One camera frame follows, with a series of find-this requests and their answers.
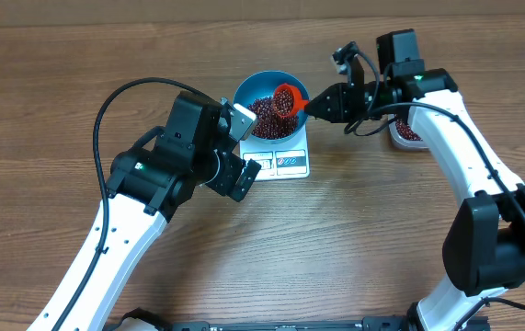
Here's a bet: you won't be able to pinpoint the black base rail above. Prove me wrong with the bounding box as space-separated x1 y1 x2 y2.
102 308 417 331

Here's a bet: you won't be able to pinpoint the red beans in bowl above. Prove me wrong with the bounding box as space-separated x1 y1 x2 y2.
247 97 299 140

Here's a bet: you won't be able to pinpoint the black cable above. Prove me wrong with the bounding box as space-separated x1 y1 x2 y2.
343 50 525 314
50 76 212 331

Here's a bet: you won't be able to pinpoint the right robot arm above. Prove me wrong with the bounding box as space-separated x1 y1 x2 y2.
304 29 525 330

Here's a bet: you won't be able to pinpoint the right black cable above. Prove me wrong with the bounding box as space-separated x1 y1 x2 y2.
343 50 525 314

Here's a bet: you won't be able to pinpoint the blue metal bowl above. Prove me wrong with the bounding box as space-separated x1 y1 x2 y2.
234 71 309 136

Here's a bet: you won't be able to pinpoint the white digital kitchen scale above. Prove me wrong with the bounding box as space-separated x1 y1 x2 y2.
239 125 311 181

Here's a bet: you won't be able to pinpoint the left black cable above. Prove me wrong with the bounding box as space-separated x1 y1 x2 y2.
50 76 212 331

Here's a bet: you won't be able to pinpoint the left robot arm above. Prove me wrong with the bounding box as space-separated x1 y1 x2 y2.
30 91 261 330

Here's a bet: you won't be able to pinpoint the clear plastic container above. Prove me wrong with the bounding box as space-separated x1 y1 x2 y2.
388 114 428 151

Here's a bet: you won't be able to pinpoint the red scoop with blue handle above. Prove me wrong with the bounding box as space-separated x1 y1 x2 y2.
272 84 309 118

